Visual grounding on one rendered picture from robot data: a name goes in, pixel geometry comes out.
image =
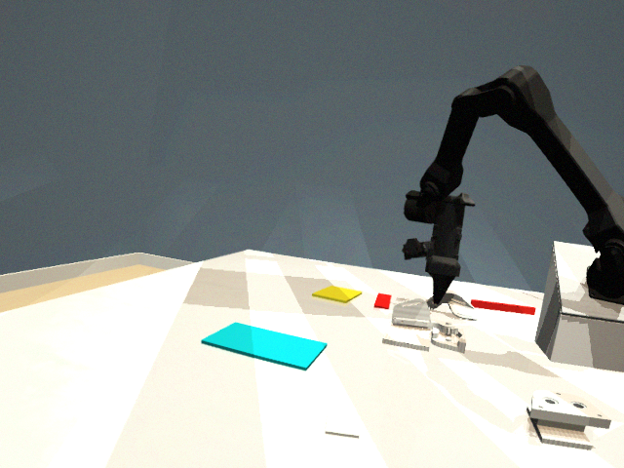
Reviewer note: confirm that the cyan flat rectangular plate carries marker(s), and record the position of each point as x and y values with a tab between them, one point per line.
270	346

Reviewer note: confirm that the yellow flat rectangular plate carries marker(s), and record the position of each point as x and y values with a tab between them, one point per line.
337	294

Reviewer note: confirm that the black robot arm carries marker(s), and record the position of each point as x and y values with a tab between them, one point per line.
524	102

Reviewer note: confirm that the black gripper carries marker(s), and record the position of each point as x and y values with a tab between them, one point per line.
443	265

